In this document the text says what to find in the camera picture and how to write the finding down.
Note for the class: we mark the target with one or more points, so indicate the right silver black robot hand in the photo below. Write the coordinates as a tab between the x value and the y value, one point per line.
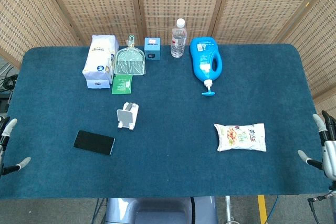
329	153

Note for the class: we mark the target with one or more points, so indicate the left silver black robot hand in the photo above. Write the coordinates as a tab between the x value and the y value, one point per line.
5	129

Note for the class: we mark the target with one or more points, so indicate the black smartphone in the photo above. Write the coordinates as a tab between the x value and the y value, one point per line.
93	142

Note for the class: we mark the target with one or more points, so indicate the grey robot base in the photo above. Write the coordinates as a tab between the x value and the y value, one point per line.
160	211

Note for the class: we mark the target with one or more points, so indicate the white folding phone stand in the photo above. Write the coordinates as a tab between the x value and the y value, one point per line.
127	117

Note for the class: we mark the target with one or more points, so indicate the white snack bag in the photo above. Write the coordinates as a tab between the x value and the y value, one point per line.
240	137

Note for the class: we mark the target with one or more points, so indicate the white cardboard box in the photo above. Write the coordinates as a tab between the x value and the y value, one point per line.
97	83

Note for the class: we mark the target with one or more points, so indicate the metal pole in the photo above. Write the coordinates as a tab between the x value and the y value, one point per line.
229	209

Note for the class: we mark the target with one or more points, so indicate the white printed bag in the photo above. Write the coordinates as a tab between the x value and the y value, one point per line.
101	56

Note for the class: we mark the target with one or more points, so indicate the green flat packet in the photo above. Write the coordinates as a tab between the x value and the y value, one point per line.
122	84

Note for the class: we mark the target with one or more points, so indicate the green dustpan brush set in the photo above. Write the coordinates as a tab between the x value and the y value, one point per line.
130	61

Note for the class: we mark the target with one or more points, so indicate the blue pump detergent bottle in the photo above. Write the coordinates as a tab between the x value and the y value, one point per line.
206	60

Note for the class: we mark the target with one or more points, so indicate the blue table mat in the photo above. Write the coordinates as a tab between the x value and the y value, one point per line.
170	119

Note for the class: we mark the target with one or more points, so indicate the blue speaker box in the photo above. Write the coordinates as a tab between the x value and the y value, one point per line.
152	49

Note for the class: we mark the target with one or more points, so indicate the clear plastic water bottle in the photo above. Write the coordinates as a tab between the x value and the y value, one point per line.
178	41

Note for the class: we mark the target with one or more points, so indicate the wooden woven folding screen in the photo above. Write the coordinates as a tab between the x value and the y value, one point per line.
168	3

